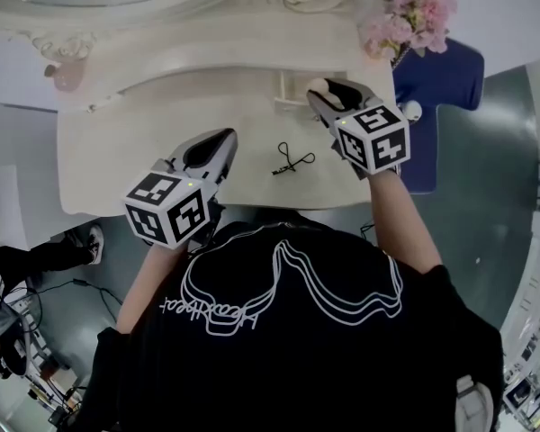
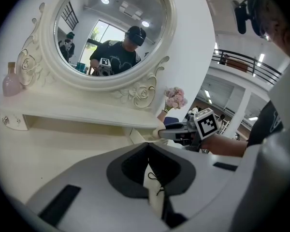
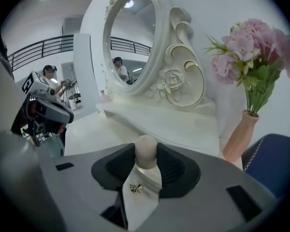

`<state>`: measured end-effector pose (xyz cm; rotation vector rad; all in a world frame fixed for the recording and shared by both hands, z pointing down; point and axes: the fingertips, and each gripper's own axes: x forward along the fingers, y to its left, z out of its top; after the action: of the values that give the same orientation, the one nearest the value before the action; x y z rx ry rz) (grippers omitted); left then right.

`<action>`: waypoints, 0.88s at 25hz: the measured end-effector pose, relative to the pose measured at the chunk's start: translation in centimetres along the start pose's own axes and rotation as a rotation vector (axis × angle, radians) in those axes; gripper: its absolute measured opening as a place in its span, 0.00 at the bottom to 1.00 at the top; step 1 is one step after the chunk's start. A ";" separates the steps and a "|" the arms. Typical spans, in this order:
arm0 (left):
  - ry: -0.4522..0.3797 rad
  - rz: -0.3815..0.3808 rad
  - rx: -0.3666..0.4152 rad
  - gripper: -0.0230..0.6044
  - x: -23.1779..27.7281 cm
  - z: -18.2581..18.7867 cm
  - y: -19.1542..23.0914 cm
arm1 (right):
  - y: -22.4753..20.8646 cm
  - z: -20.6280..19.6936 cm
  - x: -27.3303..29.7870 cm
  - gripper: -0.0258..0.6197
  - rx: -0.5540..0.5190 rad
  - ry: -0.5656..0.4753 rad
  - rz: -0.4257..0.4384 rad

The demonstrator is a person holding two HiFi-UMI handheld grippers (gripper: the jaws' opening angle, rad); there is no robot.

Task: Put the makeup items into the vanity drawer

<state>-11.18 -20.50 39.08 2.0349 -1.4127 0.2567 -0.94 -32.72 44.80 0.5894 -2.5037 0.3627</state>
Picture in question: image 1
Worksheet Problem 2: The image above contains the pink flower bouquet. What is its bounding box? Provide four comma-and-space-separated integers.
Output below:
356, 0, 459, 61

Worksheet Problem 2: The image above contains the white side cabinet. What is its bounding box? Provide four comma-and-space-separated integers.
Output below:
0, 164, 33, 252

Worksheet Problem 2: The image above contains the white carved vanity table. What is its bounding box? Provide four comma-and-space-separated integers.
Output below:
0, 13, 400, 218

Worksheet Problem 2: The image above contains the grey backpack strap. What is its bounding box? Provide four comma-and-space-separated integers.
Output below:
454, 373, 496, 432

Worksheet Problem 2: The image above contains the person's black printed t-shirt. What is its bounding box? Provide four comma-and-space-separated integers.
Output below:
69, 216, 506, 432

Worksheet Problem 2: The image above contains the person's left forearm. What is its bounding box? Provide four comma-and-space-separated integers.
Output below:
115, 239, 195, 336

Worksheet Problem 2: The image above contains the cluttered equipment cart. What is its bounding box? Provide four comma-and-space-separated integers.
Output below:
0, 279, 89, 429

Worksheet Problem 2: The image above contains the white round ball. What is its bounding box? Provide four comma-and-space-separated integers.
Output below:
401, 100, 424, 126

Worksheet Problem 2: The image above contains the black eyelash curler makeup item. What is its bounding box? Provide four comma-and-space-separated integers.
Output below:
271, 141, 317, 177

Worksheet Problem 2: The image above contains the white vanity drawer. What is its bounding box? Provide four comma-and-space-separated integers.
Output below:
272, 70, 357, 113

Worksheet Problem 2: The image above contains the blue upholstered chair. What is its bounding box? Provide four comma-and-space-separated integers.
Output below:
390, 37, 486, 196

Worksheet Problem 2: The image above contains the white storage shelf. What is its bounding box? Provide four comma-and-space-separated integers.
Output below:
499, 207, 540, 432

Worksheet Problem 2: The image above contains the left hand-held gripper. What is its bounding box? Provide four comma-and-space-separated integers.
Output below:
122, 127, 239, 254

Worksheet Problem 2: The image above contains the pink small ornament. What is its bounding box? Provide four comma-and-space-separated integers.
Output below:
52, 59, 86, 93

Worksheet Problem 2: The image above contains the black floor cable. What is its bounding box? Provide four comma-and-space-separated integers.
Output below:
31, 278, 123, 322

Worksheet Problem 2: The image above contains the person's right forearm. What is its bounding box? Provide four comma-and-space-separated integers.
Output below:
367, 168, 444, 275

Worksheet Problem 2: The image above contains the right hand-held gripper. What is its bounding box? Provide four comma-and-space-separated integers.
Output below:
305, 77, 411, 180

